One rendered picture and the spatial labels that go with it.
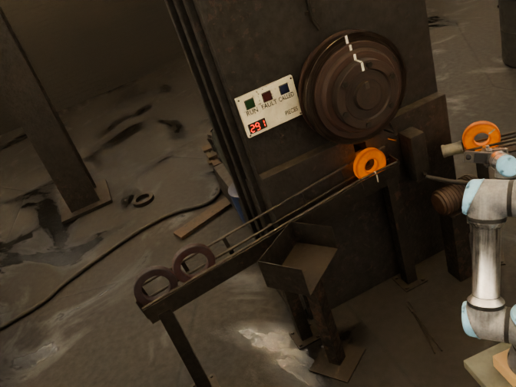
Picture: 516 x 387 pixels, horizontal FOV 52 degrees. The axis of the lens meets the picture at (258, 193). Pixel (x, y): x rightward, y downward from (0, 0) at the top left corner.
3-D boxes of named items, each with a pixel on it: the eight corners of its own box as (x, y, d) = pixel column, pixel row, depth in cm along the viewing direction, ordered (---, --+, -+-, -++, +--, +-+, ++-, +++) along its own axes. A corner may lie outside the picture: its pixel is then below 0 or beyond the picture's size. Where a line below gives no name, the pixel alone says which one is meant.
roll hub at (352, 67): (339, 136, 221) (324, 73, 207) (397, 110, 226) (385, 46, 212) (346, 140, 216) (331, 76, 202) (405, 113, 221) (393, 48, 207)
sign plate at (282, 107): (247, 137, 227) (234, 98, 218) (300, 113, 232) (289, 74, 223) (249, 138, 225) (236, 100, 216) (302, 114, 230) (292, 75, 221)
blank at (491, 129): (479, 157, 246) (480, 160, 243) (454, 137, 243) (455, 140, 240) (507, 134, 237) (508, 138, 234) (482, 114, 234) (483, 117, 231)
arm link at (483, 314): (507, 350, 170) (511, 183, 160) (458, 342, 178) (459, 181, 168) (512, 335, 180) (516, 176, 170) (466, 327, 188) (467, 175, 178)
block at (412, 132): (404, 174, 259) (396, 131, 247) (418, 168, 260) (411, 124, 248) (418, 183, 250) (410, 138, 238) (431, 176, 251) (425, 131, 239)
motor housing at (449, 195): (441, 272, 275) (427, 187, 249) (475, 254, 279) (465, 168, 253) (458, 286, 264) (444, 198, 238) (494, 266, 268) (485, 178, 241)
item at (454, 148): (443, 153, 250) (440, 143, 247) (463, 149, 247) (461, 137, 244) (444, 160, 245) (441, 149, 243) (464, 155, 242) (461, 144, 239)
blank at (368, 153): (348, 158, 238) (352, 160, 235) (377, 140, 240) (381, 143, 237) (358, 185, 246) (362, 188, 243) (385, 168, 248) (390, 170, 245)
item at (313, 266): (302, 380, 245) (256, 261, 209) (328, 337, 261) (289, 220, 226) (342, 393, 232) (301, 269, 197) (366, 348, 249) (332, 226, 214)
